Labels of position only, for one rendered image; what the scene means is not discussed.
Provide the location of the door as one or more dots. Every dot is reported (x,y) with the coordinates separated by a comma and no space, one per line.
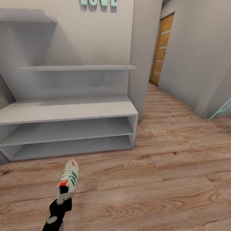
(163,38)

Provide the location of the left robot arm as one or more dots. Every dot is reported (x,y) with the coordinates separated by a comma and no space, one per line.
(58,209)

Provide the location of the gym shoe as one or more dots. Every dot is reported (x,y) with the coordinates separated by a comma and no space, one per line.
(69,178)

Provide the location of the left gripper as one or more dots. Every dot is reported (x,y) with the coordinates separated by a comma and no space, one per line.
(65,206)

